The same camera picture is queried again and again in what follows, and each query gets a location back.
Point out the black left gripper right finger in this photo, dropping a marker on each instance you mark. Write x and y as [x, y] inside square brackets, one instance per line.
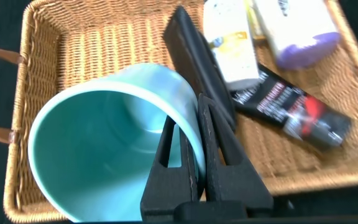
[228, 180]

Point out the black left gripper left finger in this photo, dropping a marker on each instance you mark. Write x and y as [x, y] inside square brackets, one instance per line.
[166, 186]

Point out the teal plastic mug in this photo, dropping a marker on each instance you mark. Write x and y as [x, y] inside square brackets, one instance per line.
[98, 140]

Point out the wicker basket holding toiletries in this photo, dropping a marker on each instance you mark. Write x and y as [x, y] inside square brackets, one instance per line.
[104, 40]

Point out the black cosmetic tube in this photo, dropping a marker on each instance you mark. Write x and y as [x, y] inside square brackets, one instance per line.
[291, 112]

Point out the black flat case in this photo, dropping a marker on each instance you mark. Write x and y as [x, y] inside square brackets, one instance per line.
[194, 62]

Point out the white lotion bottle blue cap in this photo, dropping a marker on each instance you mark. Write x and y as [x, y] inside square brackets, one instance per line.
[232, 46]

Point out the white bottle purple cap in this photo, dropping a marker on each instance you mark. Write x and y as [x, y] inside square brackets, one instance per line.
[297, 31]

